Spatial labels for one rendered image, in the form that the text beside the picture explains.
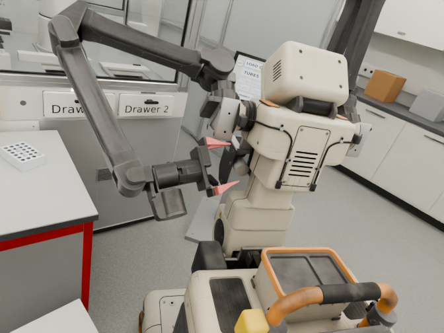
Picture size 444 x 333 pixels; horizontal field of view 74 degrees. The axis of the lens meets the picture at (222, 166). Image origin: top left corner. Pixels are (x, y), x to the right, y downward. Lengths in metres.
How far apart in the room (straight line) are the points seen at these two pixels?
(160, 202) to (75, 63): 0.37
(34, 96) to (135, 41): 0.70
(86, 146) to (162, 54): 0.86
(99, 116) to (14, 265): 0.58
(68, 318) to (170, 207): 0.33
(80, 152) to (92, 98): 0.89
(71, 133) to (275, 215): 1.01
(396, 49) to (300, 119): 3.60
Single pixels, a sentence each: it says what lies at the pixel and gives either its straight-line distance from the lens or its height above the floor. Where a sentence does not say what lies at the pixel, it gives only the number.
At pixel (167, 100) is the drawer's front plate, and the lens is 1.60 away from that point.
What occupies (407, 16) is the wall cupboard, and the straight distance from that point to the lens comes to 3.98.
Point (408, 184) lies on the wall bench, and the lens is 3.65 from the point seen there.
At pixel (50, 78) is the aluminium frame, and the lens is 1.41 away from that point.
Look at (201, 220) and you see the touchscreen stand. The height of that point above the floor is 0.04.
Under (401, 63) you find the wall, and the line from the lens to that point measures 4.30.
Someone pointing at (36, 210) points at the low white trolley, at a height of 0.76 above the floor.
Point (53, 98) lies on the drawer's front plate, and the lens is 1.43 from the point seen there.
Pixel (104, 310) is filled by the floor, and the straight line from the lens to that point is 1.70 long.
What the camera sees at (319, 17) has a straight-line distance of 2.49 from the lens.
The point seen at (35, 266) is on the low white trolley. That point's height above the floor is 0.58.
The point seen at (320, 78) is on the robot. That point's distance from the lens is 0.83.
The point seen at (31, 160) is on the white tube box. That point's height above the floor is 0.79.
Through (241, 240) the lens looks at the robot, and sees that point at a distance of 1.01.
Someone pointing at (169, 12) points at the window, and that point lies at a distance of 1.53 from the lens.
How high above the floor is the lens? 1.44
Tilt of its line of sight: 29 degrees down
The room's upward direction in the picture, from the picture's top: 17 degrees clockwise
